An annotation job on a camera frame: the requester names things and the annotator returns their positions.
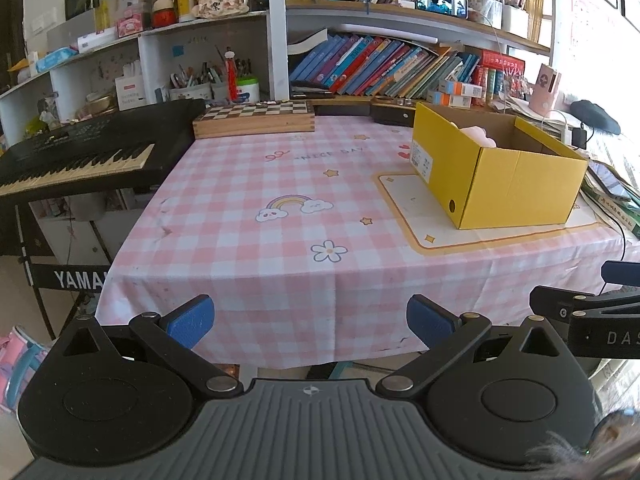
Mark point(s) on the black electronic keyboard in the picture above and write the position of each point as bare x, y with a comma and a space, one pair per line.
85, 145

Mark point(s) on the grey fuzzy clothing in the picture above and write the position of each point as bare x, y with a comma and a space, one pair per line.
615, 447

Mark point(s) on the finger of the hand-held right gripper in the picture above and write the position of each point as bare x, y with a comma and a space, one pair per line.
550, 300
622, 273

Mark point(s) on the orange white medicine box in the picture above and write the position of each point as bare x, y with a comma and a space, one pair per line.
462, 89
450, 100

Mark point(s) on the pink paper cup holder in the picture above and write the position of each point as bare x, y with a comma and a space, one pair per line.
544, 92

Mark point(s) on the white bookshelf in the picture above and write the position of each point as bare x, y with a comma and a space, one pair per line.
277, 50

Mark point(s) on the blue wipes pack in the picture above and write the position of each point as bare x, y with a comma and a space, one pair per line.
55, 59

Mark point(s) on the pink bag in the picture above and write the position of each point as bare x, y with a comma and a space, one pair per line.
17, 370

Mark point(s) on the black case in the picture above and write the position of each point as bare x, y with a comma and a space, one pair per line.
390, 116

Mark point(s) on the red round bottle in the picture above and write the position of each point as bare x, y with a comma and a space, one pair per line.
162, 17

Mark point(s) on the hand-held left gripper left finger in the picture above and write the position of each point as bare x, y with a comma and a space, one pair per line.
192, 317

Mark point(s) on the pink printed box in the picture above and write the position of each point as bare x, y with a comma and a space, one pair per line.
131, 26

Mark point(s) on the black charger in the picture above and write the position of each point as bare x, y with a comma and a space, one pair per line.
580, 138

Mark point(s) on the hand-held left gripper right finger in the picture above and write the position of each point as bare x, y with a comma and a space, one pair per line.
427, 317

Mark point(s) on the red flat box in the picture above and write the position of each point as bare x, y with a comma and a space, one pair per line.
505, 64

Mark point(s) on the black keyboard stand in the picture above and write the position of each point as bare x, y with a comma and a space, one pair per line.
75, 279

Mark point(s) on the white cabinet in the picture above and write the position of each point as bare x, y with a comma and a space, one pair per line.
75, 235

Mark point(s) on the pen holder with pens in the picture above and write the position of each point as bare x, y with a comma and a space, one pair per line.
190, 92

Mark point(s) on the black picture frame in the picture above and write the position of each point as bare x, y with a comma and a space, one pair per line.
82, 2

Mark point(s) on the pink plush pig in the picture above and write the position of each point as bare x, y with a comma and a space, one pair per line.
475, 132

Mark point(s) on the smartphone with lit screen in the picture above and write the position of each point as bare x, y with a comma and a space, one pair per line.
442, 2

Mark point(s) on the red figure pen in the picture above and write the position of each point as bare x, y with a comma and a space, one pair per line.
231, 77

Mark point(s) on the black cap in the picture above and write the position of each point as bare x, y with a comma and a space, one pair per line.
595, 116

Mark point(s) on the white bottle yellow label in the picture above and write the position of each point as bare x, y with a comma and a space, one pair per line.
185, 5

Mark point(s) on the dark smartphone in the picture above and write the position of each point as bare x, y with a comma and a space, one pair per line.
610, 182

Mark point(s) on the wooden chessboard box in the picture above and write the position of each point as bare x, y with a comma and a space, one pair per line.
250, 122

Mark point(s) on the white tub green lid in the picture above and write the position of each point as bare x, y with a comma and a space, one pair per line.
248, 91

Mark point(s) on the yellow cardboard box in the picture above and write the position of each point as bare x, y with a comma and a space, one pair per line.
520, 190

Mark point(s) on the white tissue box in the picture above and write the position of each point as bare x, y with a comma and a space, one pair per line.
131, 94

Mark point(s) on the gold bowl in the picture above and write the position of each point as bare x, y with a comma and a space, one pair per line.
101, 105

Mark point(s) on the row of leaning books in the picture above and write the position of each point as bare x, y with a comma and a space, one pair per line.
370, 65

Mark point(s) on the white storage bin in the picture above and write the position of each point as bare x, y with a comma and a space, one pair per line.
487, 12
515, 21

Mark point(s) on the pink checked cloth desktop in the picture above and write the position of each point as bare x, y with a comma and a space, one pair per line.
250, 260

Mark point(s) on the green book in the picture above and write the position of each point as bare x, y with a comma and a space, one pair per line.
617, 217

